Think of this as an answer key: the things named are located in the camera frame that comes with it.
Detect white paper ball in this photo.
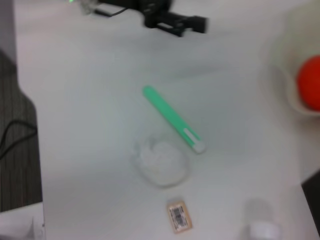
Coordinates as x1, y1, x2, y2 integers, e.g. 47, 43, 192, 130
129, 138, 190, 188

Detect beige eraser with barcode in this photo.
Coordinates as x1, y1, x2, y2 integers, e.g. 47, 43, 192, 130
166, 197, 194, 235

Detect clear water bottle green label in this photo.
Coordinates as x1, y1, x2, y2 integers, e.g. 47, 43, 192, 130
241, 197, 281, 240

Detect black floor cable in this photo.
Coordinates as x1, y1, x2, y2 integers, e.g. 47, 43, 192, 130
0, 119, 38, 161

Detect pale green glass fruit plate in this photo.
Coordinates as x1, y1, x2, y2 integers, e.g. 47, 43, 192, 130
259, 0, 320, 120

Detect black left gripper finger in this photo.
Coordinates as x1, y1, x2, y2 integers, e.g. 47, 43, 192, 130
143, 10, 210, 38

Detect green pen white tip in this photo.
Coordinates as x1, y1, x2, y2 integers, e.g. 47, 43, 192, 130
141, 85, 206, 154

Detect black mesh pen holder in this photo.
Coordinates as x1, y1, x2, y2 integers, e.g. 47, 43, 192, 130
301, 169, 320, 226

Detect red-orange toy orange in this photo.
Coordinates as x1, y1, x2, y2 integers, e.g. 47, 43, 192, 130
296, 55, 320, 112

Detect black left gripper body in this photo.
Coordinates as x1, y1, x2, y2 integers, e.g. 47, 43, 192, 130
99, 0, 175, 16

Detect left gripper cable with connector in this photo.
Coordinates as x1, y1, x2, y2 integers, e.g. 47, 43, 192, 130
79, 0, 129, 18

